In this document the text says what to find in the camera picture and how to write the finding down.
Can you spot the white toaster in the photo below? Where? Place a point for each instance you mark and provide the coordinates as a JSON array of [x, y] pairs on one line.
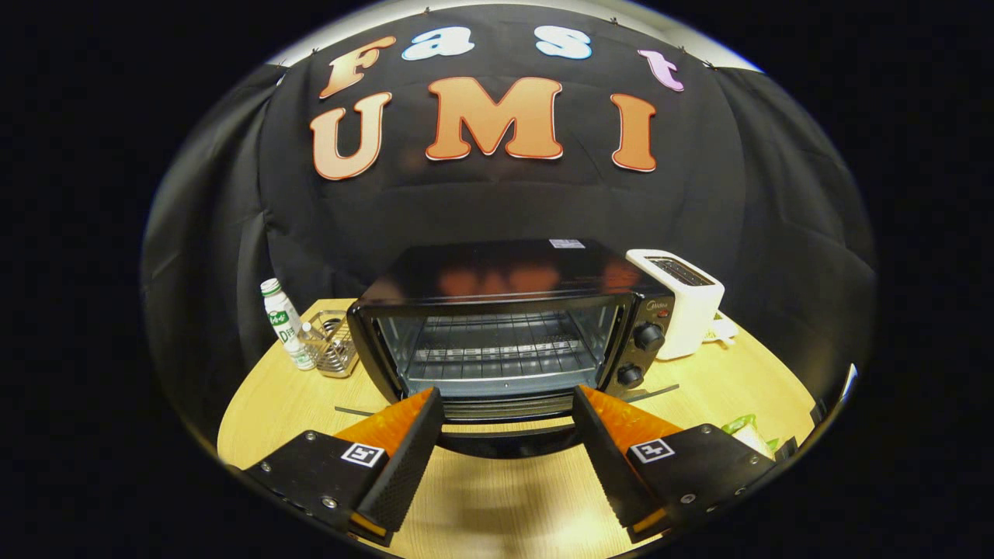
[[691, 310]]

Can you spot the white divided bean dish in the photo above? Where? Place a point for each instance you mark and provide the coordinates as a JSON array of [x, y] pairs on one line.
[[724, 330]]

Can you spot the bread and lettuce sandwich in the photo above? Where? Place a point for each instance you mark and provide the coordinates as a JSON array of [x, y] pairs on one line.
[[738, 425]]

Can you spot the black toaster oven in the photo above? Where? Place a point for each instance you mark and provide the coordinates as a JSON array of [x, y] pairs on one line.
[[505, 268]]

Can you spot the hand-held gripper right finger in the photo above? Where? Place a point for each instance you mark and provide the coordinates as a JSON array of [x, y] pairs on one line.
[[609, 466]]

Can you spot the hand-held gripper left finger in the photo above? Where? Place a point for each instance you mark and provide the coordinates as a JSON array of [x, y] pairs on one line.
[[411, 466]]

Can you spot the white bottle green label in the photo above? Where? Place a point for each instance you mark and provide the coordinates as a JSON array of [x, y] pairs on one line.
[[283, 322]]

